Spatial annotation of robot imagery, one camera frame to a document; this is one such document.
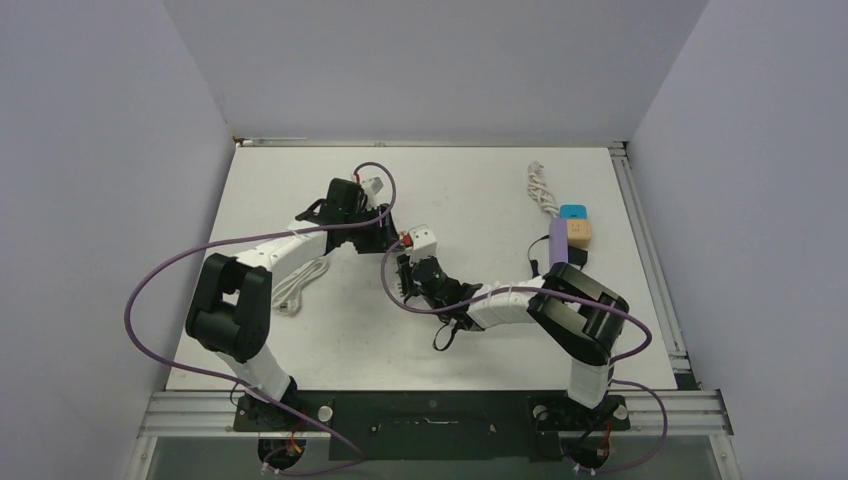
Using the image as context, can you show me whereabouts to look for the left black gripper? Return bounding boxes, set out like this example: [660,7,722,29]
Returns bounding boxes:
[343,205,401,255]

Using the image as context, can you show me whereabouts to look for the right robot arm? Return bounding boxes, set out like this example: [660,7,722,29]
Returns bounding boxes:
[396,254,629,428]

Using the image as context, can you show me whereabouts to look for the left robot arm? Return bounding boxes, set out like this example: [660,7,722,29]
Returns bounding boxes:
[185,177,398,430]

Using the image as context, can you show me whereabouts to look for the blue plug cube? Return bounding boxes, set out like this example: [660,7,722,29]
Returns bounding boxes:
[559,204,588,220]

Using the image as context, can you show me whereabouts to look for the orange plug cube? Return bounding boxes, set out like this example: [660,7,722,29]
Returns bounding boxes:
[566,218,593,250]

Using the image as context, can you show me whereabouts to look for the purple power strip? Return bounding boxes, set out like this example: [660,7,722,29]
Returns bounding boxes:
[548,217,569,267]

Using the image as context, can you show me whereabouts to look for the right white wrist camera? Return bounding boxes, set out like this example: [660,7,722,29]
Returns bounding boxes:
[403,225,438,262]

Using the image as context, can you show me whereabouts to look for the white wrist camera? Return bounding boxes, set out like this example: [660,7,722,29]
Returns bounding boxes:
[360,177,384,210]
[403,225,438,262]

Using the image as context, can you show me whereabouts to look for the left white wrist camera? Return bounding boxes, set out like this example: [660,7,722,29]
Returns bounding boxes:
[360,177,384,210]

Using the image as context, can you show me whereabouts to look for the braided white cord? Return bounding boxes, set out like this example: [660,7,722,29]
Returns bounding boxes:
[526,162,561,220]

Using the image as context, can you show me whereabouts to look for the black plug with cable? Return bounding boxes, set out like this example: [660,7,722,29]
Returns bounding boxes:
[526,235,589,278]

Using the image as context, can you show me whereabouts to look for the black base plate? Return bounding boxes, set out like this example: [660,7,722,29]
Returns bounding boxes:
[231,389,631,463]

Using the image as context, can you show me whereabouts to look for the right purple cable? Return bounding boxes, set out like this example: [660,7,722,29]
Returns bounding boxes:
[380,238,670,475]

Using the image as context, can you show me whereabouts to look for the purple cable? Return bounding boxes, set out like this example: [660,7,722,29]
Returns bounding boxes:
[380,238,670,475]
[125,162,397,475]

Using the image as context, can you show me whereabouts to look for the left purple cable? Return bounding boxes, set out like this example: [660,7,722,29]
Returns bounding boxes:
[125,162,397,475]

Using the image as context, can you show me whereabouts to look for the aluminium frame rail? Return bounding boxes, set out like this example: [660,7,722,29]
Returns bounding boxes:
[609,142,732,437]

